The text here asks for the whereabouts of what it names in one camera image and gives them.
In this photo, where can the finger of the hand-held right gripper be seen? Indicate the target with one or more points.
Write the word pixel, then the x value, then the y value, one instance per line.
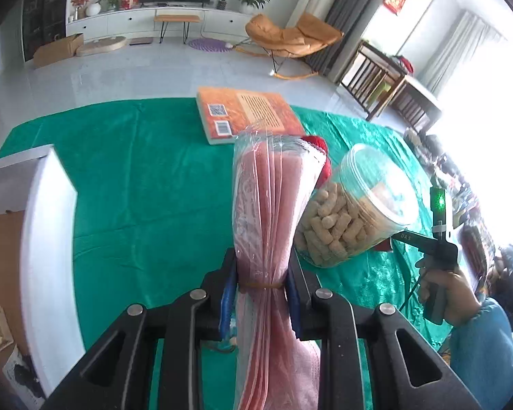
pixel 412 238

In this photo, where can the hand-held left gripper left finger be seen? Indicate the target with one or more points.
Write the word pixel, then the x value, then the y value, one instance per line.
pixel 226 299

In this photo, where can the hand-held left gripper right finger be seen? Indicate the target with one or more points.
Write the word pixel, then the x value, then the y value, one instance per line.
pixel 294 307

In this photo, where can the clear plastic snack jar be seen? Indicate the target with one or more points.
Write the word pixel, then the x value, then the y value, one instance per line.
pixel 337 222

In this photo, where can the person's right forearm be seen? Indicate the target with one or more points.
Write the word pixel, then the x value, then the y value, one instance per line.
pixel 483 350

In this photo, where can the person's right hand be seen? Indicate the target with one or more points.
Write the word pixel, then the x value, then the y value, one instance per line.
pixel 461 294

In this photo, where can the green satin tablecloth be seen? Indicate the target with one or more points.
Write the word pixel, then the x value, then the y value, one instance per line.
pixel 154 200

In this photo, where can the red knit item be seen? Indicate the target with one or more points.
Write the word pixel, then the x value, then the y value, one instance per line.
pixel 316 141

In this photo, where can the dark wooden crib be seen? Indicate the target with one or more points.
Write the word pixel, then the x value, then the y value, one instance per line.
pixel 380 81

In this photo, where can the orange book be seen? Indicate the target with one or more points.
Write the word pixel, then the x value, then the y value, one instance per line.
pixel 248 111

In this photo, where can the white sheer curtain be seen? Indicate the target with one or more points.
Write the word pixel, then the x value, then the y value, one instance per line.
pixel 461 51

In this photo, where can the white storage box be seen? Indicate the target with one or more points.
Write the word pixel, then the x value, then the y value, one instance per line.
pixel 47 222

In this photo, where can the black printed white packet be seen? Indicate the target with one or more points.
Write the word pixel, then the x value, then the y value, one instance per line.
pixel 23 376

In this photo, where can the grey curtain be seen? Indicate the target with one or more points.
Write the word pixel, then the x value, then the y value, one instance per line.
pixel 359 8

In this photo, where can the orange lounge chair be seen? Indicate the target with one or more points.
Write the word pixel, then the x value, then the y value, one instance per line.
pixel 282 36

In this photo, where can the purple round mat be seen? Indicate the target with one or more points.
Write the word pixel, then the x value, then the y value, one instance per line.
pixel 209 45

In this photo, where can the grey floor mat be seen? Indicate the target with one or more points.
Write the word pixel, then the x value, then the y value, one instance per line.
pixel 141 42

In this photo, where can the beige oval floor pad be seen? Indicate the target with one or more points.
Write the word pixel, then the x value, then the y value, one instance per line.
pixel 100 47

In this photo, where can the wooden stool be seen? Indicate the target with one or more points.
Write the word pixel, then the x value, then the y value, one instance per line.
pixel 177 18

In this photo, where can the white low cabinet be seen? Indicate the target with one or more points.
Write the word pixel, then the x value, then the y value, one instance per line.
pixel 124 21

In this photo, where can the small potted plant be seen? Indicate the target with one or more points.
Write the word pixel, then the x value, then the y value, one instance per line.
pixel 223 0

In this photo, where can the brown cardboard box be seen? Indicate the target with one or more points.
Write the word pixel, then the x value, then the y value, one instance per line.
pixel 57 49

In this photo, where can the round white vase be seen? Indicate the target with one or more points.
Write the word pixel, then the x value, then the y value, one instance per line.
pixel 92 9

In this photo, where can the red flowers in vase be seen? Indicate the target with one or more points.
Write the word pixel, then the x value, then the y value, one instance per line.
pixel 82 0

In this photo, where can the dark bookcase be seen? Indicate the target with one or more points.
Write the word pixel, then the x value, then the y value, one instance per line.
pixel 45 13

